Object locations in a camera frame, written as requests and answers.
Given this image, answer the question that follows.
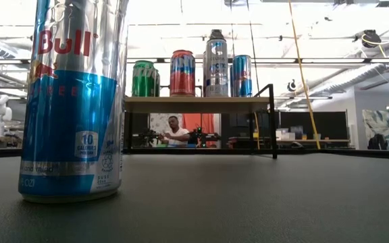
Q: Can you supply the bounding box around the orange backdrop panel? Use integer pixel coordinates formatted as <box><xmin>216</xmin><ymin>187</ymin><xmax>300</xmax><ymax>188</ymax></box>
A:
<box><xmin>182</xmin><ymin>113</ymin><xmax>217</xmax><ymax>148</ymax></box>

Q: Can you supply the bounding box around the person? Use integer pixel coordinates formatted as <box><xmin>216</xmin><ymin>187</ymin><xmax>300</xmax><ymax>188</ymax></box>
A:
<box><xmin>157</xmin><ymin>115</ymin><xmax>191</xmax><ymax>146</ymax></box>

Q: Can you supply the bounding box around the white speckled backdrop panel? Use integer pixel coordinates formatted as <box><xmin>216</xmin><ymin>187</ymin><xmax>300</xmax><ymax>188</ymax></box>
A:
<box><xmin>149</xmin><ymin>113</ymin><xmax>184</xmax><ymax>136</ymax></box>

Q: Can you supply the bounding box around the red Fanta can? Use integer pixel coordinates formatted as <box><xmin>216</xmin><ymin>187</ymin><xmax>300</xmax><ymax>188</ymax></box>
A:
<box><xmin>170</xmin><ymin>49</ymin><xmax>197</xmax><ymax>98</ymax></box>

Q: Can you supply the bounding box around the black aluminium table frame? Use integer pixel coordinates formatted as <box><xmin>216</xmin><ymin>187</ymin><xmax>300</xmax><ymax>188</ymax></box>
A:
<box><xmin>0</xmin><ymin>147</ymin><xmax>389</xmax><ymax>161</ymax></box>

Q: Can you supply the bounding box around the black partition wall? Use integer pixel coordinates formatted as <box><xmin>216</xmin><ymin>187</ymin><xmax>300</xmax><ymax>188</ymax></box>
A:
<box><xmin>278</xmin><ymin>110</ymin><xmax>350</xmax><ymax>140</ymax></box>

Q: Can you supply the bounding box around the yellow cable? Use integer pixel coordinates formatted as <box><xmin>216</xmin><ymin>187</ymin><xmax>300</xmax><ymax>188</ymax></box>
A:
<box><xmin>287</xmin><ymin>0</ymin><xmax>321</xmax><ymax>150</ymax></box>

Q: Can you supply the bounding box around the blue silver Red Bull can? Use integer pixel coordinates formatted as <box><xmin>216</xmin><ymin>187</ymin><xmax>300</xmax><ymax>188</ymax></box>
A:
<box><xmin>232</xmin><ymin>54</ymin><xmax>253</xmax><ymax>98</ymax></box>
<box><xmin>18</xmin><ymin>0</ymin><xmax>130</xmax><ymax>204</ymax></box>
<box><xmin>228</xmin><ymin>63</ymin><xmax>234</xmax><ymax>98</ymax></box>

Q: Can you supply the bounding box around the black hanging looped cable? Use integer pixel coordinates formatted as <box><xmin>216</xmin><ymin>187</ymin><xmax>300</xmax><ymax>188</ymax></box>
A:
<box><xmin>246</xmin><ymin>0</ymin><xmax>262</xmax><ymax>97</ymax></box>

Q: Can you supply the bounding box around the wooden shelf with black legs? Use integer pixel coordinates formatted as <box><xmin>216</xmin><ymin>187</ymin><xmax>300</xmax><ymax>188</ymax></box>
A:
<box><xmin>124</xmin><ymin>83</ymin><xmax>278</xmax><ymax>159</ymax></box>

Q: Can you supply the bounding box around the leaf-patterned panel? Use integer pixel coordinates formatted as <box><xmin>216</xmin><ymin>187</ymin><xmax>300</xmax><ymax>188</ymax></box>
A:
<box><xmin>361</xmin><ymin>107</ymin><xmax>389</xmax><ymax>151</ymax></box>

